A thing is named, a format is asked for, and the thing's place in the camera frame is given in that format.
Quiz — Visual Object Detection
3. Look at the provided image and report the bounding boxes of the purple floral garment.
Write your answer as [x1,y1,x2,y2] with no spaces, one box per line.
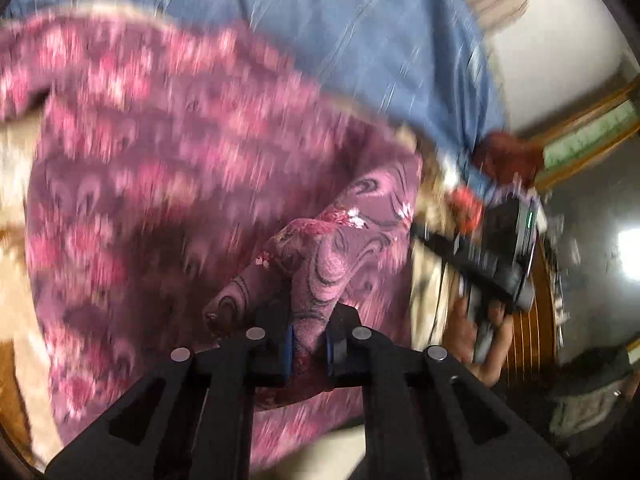
[1,12,422,469]

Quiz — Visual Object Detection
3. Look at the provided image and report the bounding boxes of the right hand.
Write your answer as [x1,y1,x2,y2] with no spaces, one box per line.
[442,297,514,387]

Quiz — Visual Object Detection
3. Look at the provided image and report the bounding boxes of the red patterned cloth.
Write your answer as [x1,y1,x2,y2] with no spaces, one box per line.
[447,185,484,235]

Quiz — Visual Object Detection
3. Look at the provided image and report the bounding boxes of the dark red cloth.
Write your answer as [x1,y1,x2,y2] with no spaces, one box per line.
[472,131,544,188]

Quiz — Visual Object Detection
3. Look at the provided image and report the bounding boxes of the blue plaid pillow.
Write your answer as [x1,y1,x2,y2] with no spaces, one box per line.
[6,0,506,155]

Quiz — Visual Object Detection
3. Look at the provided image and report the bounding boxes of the beige leaf-print fleece blanket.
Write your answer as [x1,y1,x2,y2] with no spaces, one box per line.
[1,110,62,470]

